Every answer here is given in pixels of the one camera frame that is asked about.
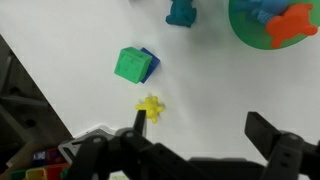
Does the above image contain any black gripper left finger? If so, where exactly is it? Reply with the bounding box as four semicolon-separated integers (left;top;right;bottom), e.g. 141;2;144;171
61;109;201;180

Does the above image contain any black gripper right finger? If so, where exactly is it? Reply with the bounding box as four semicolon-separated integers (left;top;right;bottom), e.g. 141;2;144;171
244;110;320;180

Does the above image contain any green building block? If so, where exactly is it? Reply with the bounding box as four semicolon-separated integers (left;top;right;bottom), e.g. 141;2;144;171
113;46;153;85

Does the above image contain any blue building block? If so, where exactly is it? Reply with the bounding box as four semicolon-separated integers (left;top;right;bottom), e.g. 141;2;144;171
139;46;161;84

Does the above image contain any green bowl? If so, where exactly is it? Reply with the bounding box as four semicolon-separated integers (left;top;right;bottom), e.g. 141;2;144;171
228;0;316;51

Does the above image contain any pale yellow small piece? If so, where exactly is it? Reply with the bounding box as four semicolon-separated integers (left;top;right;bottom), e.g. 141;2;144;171
108;170;133;180

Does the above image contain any yellow spiky star toy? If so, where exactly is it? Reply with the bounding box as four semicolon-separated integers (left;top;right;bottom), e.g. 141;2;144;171
134;95;167;125

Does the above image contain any grey metal plate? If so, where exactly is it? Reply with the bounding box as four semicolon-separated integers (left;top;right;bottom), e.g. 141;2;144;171
57;124;118;164

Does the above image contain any toy shelf with coloured bins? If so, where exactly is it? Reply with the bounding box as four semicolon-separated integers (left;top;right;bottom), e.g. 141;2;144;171
0;143;73;180

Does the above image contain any orange toy figure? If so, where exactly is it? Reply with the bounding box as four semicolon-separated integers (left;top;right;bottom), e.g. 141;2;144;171
265;3;319;49

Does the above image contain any blue toy figure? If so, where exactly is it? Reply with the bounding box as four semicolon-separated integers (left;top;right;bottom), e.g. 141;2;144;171
238;0;290;25

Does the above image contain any teal toy figure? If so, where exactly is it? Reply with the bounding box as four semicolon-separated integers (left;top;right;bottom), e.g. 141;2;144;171
165;0;198;29

